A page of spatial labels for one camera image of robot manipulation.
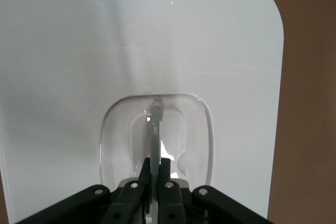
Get white box lid grey latches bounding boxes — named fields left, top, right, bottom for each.
left=0, top=0, right=285, bottom=224

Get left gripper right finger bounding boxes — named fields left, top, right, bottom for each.
left=157, top=157, right=274, bottom=224

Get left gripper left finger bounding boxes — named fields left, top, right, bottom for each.
left=15, top=157, right=151, bottom=224

